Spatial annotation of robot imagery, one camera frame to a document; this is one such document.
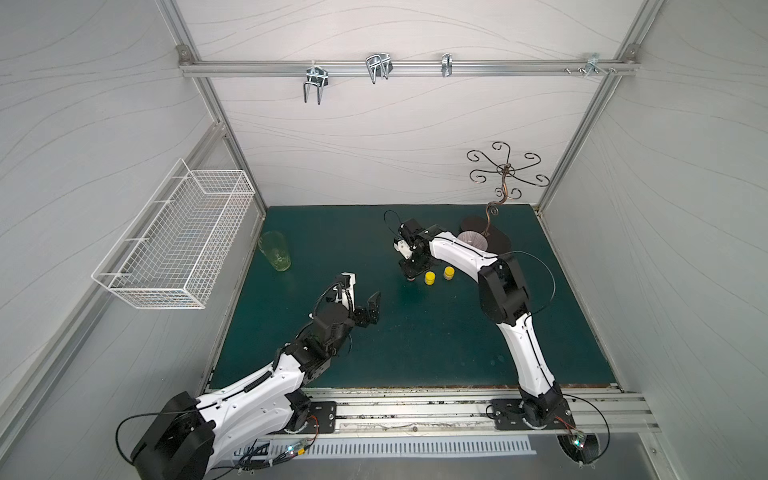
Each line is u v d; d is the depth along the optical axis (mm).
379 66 765
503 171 883
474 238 1074
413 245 766
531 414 652
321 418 727
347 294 651
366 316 719
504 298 590
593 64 765
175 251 688
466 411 759
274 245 984
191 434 401
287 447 691
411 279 981
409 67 819
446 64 783
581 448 718
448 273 984
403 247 838
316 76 782
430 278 982
